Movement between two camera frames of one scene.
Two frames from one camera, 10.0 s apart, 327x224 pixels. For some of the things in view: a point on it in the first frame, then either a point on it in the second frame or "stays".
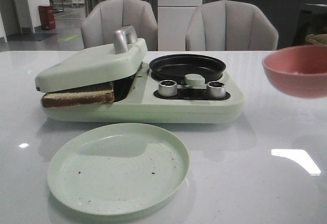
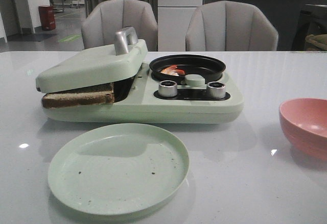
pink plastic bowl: [300, 71] → [303, 121]
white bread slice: [49, 100] stays
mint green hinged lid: [96, 66] stays
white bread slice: [108, 86] stays
